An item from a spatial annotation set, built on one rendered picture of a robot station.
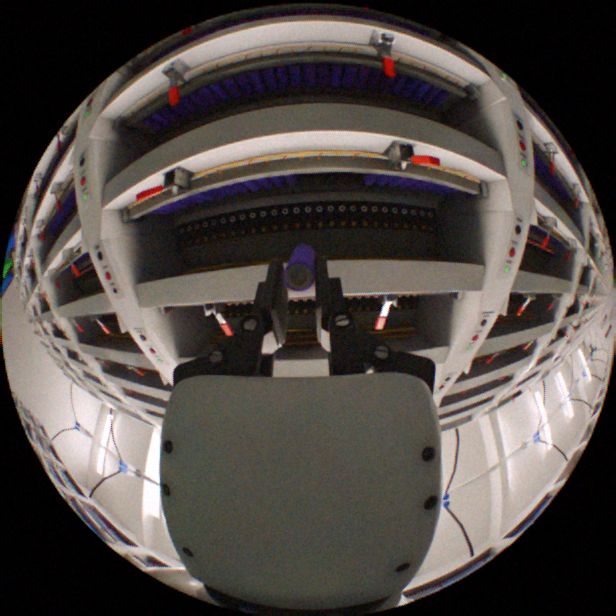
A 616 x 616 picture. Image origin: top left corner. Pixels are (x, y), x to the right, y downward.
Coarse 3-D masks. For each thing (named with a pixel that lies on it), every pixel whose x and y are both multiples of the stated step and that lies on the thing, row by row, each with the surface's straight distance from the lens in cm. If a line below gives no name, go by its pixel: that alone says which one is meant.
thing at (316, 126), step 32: (224, 128) 26; (256, 128) 24; (288, 128) 23; (320, 128) 23; (352, 128) 23; (384, 128) 25; (416, 128) 27; (448, 128) 30; (160, 160) 29; (192, 160) 27; (224, 160) 28; (448, 160) 31; (480, 160) 32; (128, 192) 34; (352, 192) 40; (480, 192) 38; (128, 224) 42; (160, 224) 49
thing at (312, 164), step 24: (216, 168) 28; (240, 168) 29; (264, 168) 28; (288, 168) 27; (312, 168) 27; (336, 168) 27; (360, 168) 27; (384, 168) 28; (408, 168) 30; (432, 168) 32; (168, 192) 34; (192, 192) 32
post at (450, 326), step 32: (480, 64) 47; (512, 96) 47; (480, 128) 42; (512, 128) 41; (512, 160) 38; (512, 192) 37; (448, 224) 48; (480, 224) 40; (448, 256) 48; (480, 256) 40; (416, 320) 64; (448, 320) 49; (448, 352) 50; (448, 384) 64
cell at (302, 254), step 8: (296, 248) 17; (304, 248) 16; (312, 248) 18; (296, 256) 13; (304, 256) 13; (312, 256) 15; (288, 264) 12; (296, 264) 12; (304, 264) 12; (312, 264) 13; (288, 272) 12; (296, 272) 12; (304, 272) 12; (312, 272) 12; (288, 280) 12; (296, 280) 12; (304, 280) 12; (312, 280) 12; (296, 288) 12; (304, 288) 12
